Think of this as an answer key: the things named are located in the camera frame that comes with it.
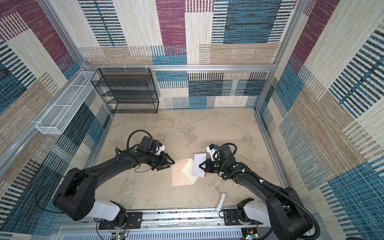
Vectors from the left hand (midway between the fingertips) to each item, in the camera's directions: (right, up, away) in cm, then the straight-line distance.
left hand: (173, 162), depth 83 cm
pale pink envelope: (+5, -8, +7) cm, 11 cm away
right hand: (+15, -3, 0) cm, 15 cm away
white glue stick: (+25, -19, -5) cm, 32 cm away
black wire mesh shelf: (-36, +45, +26) cm, 63 cm away
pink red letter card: (+14, +1, +4) cm, 15 cm away
